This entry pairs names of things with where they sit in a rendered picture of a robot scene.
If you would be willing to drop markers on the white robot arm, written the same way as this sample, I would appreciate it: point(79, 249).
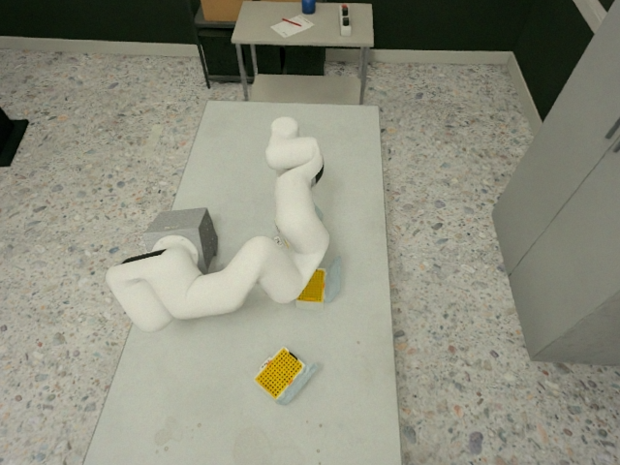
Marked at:
point(156, 286)

